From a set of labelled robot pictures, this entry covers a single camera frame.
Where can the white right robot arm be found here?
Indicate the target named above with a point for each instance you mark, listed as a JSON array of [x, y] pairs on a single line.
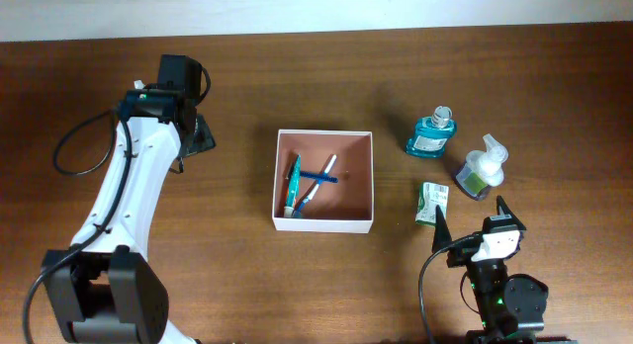
[[511, 307]]

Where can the green white soap packet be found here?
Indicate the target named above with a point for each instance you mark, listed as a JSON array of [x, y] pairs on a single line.
[[430, 197]]

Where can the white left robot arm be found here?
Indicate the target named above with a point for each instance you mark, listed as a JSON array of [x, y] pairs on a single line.
[[101, 288]]

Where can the blue white toothbrush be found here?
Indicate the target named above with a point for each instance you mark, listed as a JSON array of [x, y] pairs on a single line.
[[310, 194]]

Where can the teal toothpaste tube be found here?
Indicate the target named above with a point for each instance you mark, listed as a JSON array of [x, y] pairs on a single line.
[[294, 178]]

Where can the teal mouthwash bottle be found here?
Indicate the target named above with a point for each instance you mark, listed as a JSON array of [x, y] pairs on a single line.
[[431, 134]]

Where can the clear foam soap dispenser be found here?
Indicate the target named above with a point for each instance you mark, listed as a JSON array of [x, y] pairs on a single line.
[[482, 169]]

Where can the pink open cardboard box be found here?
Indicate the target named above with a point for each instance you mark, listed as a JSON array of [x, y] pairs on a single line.
[[344, 207]]

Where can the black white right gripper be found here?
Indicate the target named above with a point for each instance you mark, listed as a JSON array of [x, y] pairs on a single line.
[[462, 253]]

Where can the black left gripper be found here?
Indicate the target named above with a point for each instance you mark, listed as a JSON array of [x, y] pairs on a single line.
[[205, 141]]

